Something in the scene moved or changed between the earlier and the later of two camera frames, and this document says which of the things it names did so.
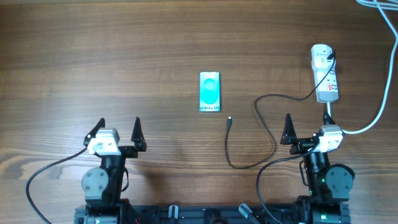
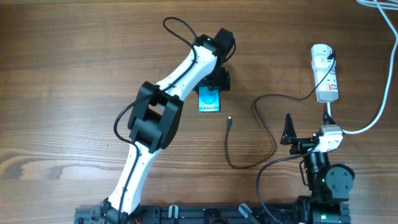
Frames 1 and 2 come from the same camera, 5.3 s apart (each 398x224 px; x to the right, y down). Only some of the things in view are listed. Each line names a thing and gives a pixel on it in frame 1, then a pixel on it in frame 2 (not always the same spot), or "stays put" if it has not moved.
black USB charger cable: (270, 154) stays put
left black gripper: (131, 151) to (222, 81)
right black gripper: (302, 144) stays put
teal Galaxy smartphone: (209, 91) stays put
